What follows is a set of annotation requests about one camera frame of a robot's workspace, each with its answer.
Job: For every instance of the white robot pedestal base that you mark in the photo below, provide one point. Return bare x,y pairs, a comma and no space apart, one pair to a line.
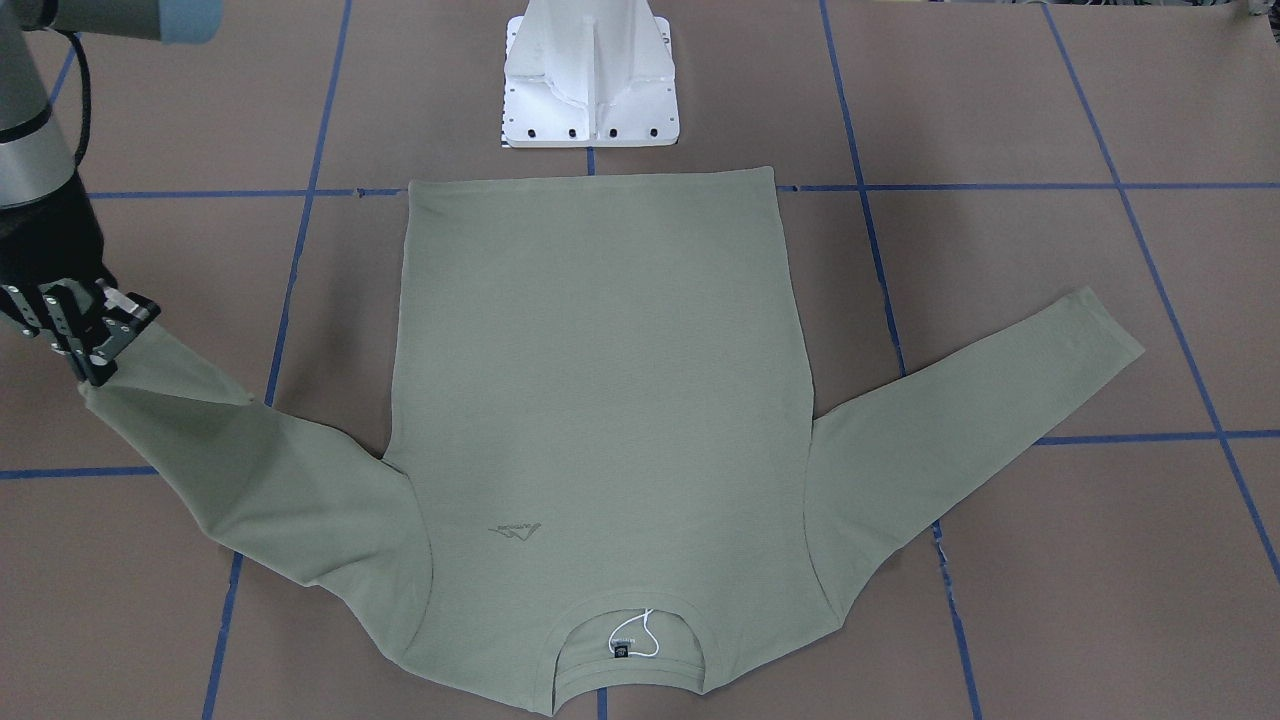
583,74

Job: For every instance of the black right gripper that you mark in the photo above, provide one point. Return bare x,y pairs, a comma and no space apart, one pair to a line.
48,237

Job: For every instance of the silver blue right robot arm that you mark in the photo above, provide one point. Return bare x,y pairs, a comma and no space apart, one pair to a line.
36,158

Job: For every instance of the olive green long-sleeve shirt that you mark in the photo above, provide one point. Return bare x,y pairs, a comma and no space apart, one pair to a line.
605,467

